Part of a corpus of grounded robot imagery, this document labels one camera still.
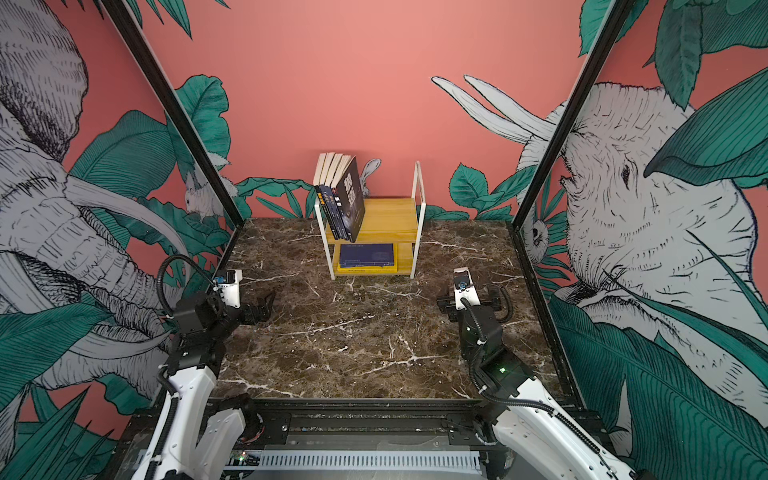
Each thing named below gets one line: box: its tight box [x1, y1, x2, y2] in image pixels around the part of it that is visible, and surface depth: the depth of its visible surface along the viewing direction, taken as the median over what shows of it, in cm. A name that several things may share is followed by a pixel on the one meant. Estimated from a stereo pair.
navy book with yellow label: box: [340, 243, 394, 268], surface depth 103 cm
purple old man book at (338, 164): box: [328, 153, 355, 242], surface depth 79 cm
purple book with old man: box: [317, 153, 346, 240], surface depth 80 cm
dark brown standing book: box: [314, 153, 340, 241], surface depth 78 cm
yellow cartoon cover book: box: [333, 242, 414, 276], surface depth 103 cm
